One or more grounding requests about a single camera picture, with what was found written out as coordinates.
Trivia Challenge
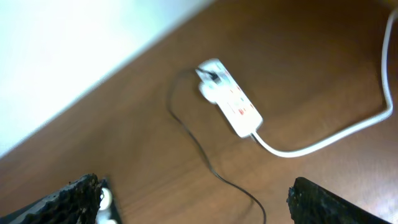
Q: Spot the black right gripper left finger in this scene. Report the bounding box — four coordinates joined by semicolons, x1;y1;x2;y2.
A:
1;174;103;224

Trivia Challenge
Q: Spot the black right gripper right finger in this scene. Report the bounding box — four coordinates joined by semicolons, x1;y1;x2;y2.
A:
287;177;386;224

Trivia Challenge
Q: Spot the black usb charging cable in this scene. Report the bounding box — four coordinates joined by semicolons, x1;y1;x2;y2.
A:
166;68;267;224

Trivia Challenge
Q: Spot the white usb charger plug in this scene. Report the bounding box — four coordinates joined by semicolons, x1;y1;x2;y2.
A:
195;58;223;105

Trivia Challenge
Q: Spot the white power strip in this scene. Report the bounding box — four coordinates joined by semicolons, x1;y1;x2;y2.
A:
216;63;263;138

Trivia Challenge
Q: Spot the white power strip cord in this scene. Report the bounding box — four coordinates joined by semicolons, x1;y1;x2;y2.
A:
250;7;398;159

